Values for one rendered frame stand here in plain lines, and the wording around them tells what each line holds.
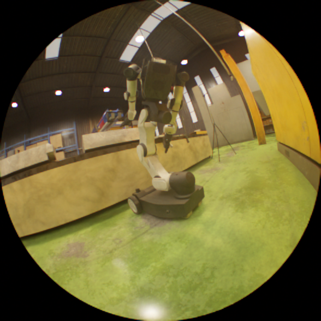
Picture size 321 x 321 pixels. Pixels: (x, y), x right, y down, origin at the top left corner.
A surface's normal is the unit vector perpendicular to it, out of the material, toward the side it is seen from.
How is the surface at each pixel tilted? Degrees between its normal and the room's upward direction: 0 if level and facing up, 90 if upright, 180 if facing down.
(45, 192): 90
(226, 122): 90
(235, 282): 0
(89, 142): 80
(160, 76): 133
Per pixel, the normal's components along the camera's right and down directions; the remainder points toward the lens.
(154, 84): 0.16, 0.71
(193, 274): -0.26, -0.96
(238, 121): -0.72, 0.24
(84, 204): 0.65, -0.12
